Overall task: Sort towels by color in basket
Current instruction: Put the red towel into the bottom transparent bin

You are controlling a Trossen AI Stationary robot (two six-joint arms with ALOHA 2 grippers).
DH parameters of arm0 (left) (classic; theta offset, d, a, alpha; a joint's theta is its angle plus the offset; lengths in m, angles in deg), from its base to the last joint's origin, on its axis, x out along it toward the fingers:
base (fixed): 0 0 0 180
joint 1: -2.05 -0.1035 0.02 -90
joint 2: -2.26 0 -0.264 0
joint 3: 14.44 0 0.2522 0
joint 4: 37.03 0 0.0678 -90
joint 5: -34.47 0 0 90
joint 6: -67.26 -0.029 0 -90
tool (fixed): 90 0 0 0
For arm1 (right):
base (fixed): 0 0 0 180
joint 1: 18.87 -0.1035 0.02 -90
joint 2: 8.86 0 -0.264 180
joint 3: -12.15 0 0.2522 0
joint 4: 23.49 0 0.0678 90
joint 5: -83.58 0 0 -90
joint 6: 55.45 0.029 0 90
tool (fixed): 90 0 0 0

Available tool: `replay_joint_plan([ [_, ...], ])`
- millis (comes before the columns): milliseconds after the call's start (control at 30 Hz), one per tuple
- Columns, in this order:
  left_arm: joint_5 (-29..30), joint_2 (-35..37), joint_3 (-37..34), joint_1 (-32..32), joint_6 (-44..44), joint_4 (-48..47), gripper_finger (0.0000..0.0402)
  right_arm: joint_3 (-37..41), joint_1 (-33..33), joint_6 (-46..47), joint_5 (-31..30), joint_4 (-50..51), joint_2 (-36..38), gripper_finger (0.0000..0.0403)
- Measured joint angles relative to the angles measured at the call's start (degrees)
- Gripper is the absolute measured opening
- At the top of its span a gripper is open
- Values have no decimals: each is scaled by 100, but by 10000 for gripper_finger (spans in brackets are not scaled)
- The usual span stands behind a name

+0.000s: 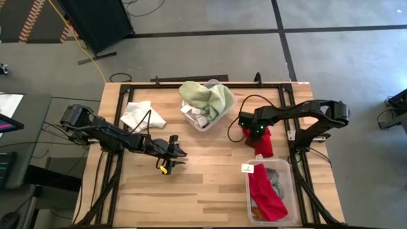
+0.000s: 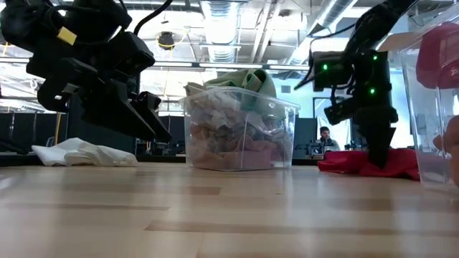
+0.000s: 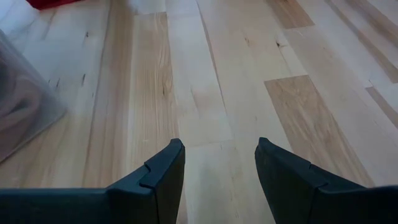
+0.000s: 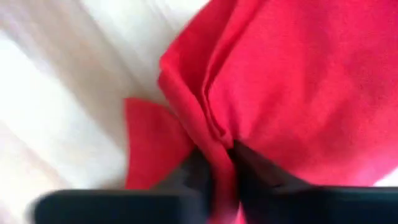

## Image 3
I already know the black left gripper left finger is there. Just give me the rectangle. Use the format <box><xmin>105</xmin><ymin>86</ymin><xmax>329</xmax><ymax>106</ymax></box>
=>
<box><xmin>0</xmin><ymin>138</ymin><xmax>187</xmax><ymax>224</ymax></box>

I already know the red towel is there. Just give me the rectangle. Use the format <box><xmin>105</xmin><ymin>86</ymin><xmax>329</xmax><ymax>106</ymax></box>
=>
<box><xmin>25</xmin><ymin>0</ymin><xmax>82</xmax><ymax>11</ymax></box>

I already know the clear plastic bin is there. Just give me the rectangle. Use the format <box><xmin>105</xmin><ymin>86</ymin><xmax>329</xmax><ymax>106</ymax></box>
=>
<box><xmin>0</xmin><ymin>28</ymin><xmax>68</xmax><ymax>163</ymax></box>

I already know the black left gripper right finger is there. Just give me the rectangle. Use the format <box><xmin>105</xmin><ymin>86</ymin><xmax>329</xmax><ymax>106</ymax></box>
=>
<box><xmin>254</xmin><ymin>136</ymin><xmax>398</xmax><ymax>224</ymax></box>

